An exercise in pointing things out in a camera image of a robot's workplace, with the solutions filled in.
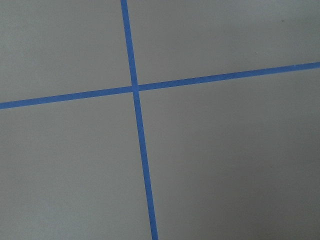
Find blue tape grid lines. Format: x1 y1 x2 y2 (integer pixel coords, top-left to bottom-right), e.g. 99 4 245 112
0 0 320 240

